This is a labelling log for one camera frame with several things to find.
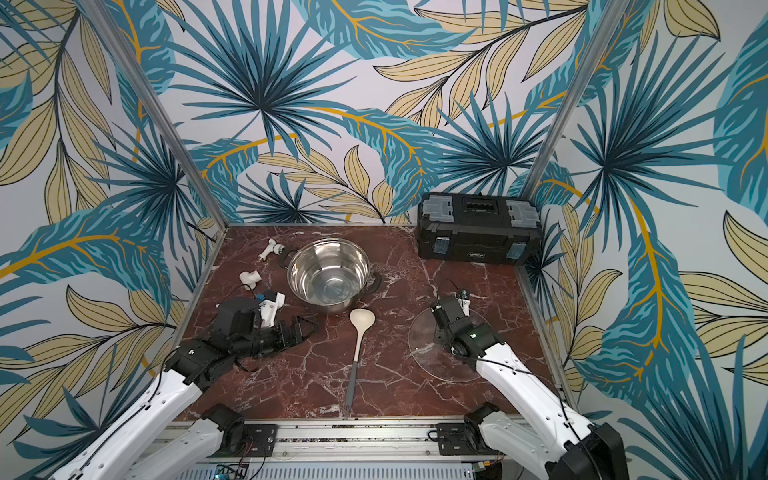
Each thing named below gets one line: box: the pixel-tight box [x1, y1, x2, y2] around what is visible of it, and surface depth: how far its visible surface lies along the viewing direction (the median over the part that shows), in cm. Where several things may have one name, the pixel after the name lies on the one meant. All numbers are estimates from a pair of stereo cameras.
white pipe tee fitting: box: [239, 270, 262, 291], surface depth 102 cm
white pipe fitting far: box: [257, 238, 286, 261], surface depth 111 cm
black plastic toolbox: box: [416, 192, 543, 266], surface depth 102 cm
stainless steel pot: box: [279, 238, 382, 312], surface depth 99 cm
